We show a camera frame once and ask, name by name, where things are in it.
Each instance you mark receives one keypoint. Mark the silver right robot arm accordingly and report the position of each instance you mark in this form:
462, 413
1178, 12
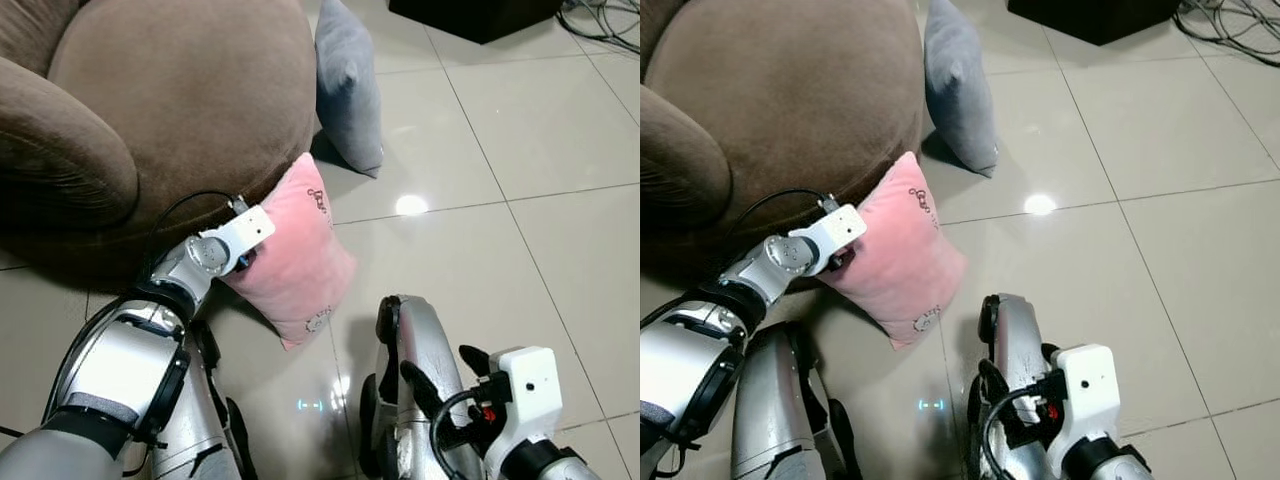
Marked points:
1115, 465
550, 465

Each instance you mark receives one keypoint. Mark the grey pillow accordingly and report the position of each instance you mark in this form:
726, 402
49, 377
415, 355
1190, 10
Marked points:
348, 90
960, 90

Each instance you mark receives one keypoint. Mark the brown fabric sofa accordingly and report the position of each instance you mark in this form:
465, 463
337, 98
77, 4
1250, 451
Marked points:
180, 90
790, 90

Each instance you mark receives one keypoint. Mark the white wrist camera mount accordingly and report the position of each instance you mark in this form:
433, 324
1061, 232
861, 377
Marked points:
1086, 390
841, 228
530, 392
246, 229

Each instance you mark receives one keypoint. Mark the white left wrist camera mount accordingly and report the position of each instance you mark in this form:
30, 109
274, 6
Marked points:
841, 228
246, 229

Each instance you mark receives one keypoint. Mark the pink pillow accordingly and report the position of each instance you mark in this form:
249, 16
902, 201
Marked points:
300, 262
908, 256

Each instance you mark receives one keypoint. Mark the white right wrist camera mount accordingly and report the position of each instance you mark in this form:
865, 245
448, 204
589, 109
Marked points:
530, 392
1086, 390

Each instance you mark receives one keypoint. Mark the black box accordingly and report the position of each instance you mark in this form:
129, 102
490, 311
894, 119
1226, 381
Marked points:
470, 15
1090, 15

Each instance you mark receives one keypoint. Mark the silver left robot leg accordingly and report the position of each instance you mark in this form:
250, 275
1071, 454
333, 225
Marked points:
780, 410
200, 420

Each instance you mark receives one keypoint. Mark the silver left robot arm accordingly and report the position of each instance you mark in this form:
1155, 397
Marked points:
120, 362
690, 365

